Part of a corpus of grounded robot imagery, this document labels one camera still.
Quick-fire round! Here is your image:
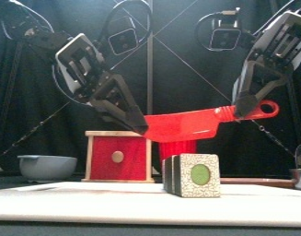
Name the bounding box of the red plastic toy knife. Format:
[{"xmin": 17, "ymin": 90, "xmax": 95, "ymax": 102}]
[{"xmin": 143, "ymin": 99, "xmax": 282, "ymax": 144}]

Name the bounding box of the black toy sushi piece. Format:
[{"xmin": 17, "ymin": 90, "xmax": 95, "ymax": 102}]
[
  {"xmin": 162, "ymin": 158, "xmax": 169, "ymax": 192},
  {"xmin": 166, "ymin": 155, "xmax": 178, "ymax": 195}
]

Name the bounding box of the sushi piece green centre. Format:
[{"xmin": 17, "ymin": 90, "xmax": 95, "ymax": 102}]
[{"xmin": 173, "ymin": 153, "xmax": 223, "ymax": 198}]

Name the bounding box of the white cutting board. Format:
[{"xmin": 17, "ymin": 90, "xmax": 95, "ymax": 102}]
[{"xmin": 0, "ymin": 181, "xmax": 301, "ymax": 230}]

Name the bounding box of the red wooden box with knob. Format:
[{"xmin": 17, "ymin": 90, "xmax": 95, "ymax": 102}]
[{"xmin": 83, "ymin": 130, "xmax": 155, "ymax": 184}]

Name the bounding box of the red ribbed plastic cup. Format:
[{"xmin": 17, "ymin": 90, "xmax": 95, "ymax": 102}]
[{"xmin": 158, "ymin": 140, "xmax": 199, "ymax": 180}]

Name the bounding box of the grey bowl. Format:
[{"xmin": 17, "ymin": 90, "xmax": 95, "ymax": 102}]
[{"xmin": 17, "ymin": 154, "xmax": 79, "ymax": 183}]

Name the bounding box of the brown wooden tray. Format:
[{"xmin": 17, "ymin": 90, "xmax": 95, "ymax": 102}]
[{"xmin": 219, "ymin": 177, "xmax": 298, "ymax": 189}]

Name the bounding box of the metal pot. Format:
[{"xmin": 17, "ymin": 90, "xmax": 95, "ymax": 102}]
[{"xmin": 290, "ymin": 143, "xmax": 301, "ymax": 191}]

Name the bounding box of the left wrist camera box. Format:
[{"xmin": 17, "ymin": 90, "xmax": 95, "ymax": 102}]
[{"xmin": 107, "ymin": 28, "xmax": 141, "ymax": 56}]

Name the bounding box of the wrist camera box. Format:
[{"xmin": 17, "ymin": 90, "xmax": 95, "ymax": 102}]
[
  {"xmin": 107, "ymin": 28, "xmax": 141, "ymax": 56},
  {"xmin": 209, "ymin": 18, "xmax": 243, "ymax": 52}
]

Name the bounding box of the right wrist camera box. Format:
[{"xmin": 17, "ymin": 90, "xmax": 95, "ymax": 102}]
[{"xmin": 209, "ymin": 18, "xmax": 243, "ymax": 52}]

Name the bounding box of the vertical metal frame pole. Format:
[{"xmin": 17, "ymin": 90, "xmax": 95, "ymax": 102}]
[{"xmin": 147, "ymin": 0, "xmax": 155, "ymax": 116}]

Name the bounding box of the black camera cable loop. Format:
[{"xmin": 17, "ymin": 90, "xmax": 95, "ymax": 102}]
[
  {"xmin": 195, "ymin": 9, "xmax": 242, "ymax": 53},
  {"xmin": 101, "ymin": 0, "xmax": 153, "ymax": 42}
]

